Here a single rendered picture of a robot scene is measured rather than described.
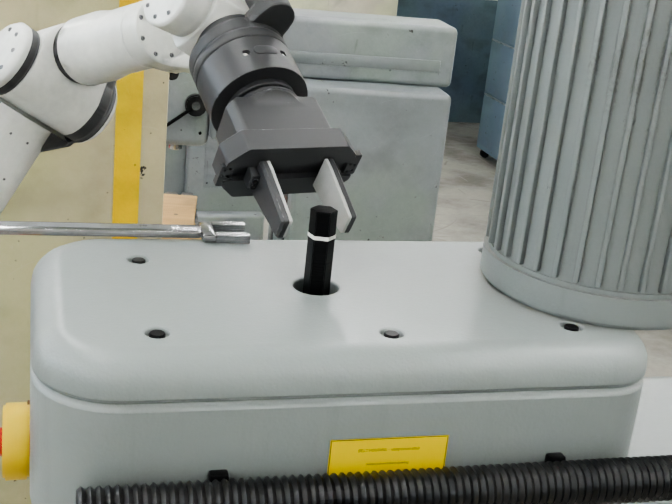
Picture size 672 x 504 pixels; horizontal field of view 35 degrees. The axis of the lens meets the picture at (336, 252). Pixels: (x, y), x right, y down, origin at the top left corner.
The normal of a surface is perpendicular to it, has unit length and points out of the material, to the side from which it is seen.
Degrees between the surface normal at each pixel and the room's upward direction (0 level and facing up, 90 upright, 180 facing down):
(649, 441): 0
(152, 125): 90
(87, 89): 71
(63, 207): 90
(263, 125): 30
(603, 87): 90
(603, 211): 90
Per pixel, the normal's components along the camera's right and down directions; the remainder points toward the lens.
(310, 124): 0.32, -0.64
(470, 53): 0.25, 0.35
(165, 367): 0.25, -0.42
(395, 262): 0.10, -0.94
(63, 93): 0.54, 0.40
